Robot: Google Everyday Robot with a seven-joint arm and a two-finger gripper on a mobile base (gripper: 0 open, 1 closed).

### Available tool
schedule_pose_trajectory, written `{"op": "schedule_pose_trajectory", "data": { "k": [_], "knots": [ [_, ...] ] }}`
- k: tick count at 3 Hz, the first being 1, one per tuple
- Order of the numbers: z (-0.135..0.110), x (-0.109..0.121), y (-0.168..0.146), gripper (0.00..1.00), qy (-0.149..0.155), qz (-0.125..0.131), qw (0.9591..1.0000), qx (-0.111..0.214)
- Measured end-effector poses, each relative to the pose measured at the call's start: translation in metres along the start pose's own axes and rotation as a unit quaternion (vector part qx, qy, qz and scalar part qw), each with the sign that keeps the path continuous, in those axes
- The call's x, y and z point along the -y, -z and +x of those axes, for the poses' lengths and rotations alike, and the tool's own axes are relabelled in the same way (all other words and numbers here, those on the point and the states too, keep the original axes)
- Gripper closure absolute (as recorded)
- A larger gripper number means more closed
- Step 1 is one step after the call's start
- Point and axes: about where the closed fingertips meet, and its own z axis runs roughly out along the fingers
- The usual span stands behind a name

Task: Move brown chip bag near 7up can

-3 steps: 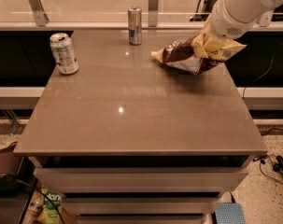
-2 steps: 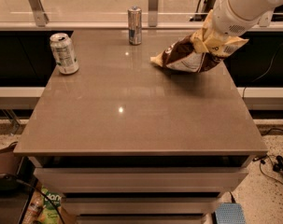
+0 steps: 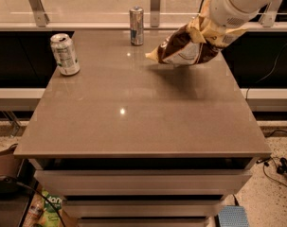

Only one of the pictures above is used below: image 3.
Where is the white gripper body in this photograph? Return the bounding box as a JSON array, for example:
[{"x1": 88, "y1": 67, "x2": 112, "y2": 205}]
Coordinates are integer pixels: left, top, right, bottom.
[{"x1": 209, "y1": 0, "x2": 259, "y2": 28}]

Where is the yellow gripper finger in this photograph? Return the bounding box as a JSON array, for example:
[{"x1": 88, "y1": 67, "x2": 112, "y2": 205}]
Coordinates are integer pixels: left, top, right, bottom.
[
  {"x1": 201, "y1": 18, "x2": 246, "y2": 48},
  {"x1": 186, "y1": 0, "x2": 210, "y2": 44}
]

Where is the brown chip bag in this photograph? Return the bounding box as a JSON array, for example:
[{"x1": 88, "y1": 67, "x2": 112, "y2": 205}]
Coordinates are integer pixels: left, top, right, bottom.
[{"x1": 146, "y1": 25, "x2": 220, "y2": 66}]

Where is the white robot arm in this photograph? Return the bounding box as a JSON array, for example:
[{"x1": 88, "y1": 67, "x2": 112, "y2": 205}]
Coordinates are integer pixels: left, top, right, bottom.
[{"x1": 186, "y1": 0, "x2": 277, "y2": 48}]

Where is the silver blue energy drink can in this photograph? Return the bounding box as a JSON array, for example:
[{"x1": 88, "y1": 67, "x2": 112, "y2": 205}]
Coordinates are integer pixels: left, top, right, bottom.
[{"x1": 129, "y1": 6, "x2": 144, "y2": 45}]

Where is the green white 7up can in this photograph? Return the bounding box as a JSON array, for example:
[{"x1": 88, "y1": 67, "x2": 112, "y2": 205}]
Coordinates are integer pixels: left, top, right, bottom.
[{"x1": 50, "y1": 33, "x2": 80, "y2": 76}]

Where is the brown bag on left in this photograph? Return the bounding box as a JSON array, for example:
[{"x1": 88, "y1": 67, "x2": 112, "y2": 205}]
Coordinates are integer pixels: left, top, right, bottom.
[{"x1": 0, "y1": 145, "x2": 22, "y2": 178}]

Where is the green snack bag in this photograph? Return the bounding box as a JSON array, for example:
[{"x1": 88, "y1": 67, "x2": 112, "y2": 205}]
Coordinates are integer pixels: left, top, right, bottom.
[{"x1": 38, "y1": 189, "x2": 62, "y2": 227}]

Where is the top cabinet drawer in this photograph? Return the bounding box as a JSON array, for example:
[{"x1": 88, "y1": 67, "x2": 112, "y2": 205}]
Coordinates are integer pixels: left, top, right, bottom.
[{"x1": 35, "y1": 170, "x2": 251, "y2": 196}]

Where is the cabinet drawer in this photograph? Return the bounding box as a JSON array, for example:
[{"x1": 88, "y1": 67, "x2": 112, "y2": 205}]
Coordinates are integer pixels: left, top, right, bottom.
[
  {"x1": 63, "y1": 201, "x2": 224, "y2": 218},
  {"x1": 35, "y1": 170, "x2": 251, "y2": 196},
  {"x1": 78, "y1": 218, "x2": 206, "y2": 227}
]

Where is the black device on floor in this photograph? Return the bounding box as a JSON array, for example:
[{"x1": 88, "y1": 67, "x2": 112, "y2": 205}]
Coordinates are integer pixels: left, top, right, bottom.
[{"x1": 277, "y1": 158, "x2": 287, "y2": 174}]

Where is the blue perforated box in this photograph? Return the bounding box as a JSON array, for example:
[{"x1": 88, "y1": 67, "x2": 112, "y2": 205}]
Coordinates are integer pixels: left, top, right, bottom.
[{"x1": 217, "y1": 205, "x2": 249, "y2": 227}]

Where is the bottom cabinet drawer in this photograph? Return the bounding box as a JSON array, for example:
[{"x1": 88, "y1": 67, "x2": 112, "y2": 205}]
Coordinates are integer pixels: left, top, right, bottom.
[{"x1": 78, "y1": 218, "x2": 206, "y2": 227}]

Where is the middle cabinet drawer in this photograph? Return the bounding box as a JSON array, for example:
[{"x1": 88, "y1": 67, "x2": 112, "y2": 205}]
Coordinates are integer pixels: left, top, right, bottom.
[{"x1": 63, "y1": 201, "x2": 224, "y2": 218}]

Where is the plastic bottle on floor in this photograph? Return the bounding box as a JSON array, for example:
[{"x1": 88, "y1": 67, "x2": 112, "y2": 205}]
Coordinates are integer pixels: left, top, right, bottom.
[{"x1": 22, "y1": 201, "x2": 44, "y2": 227}]

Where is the right metal railing post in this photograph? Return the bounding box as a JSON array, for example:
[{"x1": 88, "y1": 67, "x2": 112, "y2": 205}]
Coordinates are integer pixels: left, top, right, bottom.
[{"x1": 259, "y1": 0, "x2": 282, "y2": 27}]

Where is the metal railing post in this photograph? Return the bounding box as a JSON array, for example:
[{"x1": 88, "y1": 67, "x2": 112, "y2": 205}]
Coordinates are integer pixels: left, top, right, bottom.
[
  {"x1": 259, "y1": 0, "x2": 282, "y2": 27},
  {"x1": 28, "y1": 0, "x2": 49, "y2": 27},
  {"x1": 150, "y1": 0, "x2": 161, "y2": 27}
]

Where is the middle metal railing post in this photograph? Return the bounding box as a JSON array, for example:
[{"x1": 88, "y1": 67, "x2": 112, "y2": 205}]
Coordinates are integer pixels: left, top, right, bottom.
[{"x1": 150, "y1": 0, "x2": 161, "y2": 27}]

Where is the black cable on floor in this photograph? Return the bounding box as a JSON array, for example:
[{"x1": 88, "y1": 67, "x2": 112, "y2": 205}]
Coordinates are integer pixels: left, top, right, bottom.
[{"x1": 256, "y1": 156, "x2": 287, "y2": 201}]

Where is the left metal railing post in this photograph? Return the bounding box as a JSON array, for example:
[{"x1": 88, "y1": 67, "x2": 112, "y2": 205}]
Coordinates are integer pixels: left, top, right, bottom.
[{"x1": 28, "y1": 0, "x2": 49, "y2": 27}]

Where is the black cable lower left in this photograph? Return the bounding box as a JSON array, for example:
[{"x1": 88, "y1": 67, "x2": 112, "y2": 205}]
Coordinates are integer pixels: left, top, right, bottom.
[{"x1": 0, "y1": 175, "x2": 66, "y2": 227}]

